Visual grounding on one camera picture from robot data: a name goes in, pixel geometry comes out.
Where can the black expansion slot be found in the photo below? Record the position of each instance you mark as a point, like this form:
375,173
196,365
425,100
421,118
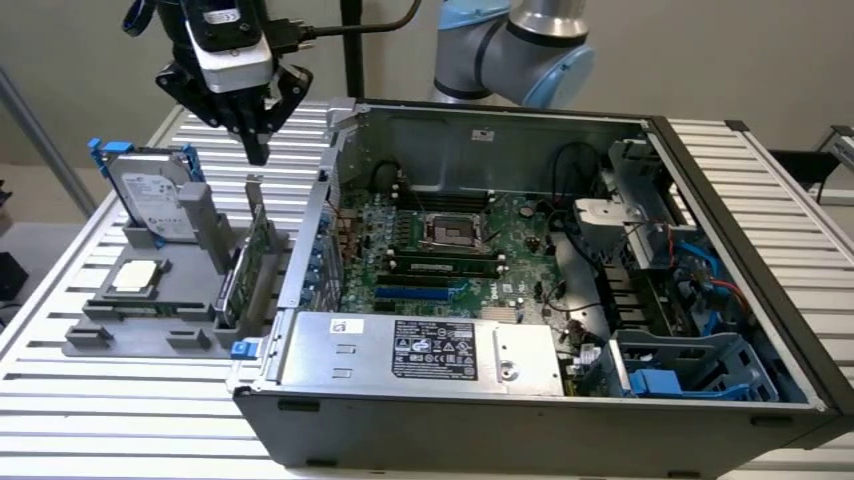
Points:
409,306

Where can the blue plastic disk bay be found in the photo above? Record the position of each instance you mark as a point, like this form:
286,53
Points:
694,365

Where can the black upright pole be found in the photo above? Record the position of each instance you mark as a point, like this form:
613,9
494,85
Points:
351,50

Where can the silver black wrist camera box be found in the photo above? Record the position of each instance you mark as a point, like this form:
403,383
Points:
235,50

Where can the aluminium frame rail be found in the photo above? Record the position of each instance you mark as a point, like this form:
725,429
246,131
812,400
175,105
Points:
40,135

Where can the silver CPU chip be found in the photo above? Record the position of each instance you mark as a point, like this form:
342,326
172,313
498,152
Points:
136,275

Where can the blue expansion slot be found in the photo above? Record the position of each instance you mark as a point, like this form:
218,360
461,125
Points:
410,294

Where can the black fan shroud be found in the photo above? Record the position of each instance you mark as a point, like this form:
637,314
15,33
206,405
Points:
641,300

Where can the green RAM stick black chips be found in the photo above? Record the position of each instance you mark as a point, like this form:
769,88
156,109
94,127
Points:
443,266

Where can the metal CPU socket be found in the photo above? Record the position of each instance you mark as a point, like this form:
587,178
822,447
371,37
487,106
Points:
450,229

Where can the aluminium profile with bracket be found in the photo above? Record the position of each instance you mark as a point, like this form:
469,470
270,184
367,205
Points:
837,150

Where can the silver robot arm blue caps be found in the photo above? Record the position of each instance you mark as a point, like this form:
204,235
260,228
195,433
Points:
490,47

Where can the silver power supply unit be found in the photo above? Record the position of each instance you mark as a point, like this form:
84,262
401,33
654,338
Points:
407,350

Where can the hard disk blue carrier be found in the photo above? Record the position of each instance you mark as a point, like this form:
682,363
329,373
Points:
147,192

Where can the black object on floor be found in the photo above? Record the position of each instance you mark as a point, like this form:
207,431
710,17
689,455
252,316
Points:
10,275

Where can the black open PC case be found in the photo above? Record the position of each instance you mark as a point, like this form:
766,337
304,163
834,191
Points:
507,430

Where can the black box beside table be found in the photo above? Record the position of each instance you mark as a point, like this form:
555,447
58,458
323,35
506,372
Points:
797,170

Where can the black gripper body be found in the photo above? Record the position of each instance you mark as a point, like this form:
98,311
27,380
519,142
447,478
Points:
178,35

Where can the grey parts rack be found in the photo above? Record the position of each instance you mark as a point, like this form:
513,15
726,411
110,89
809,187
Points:
180,270

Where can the green RAM module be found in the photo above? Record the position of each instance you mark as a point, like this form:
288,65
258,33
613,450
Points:
250,260

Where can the blue case latch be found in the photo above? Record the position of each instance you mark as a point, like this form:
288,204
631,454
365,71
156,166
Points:
244,349

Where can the green motherboard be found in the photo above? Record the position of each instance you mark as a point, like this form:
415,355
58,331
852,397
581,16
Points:
514,260

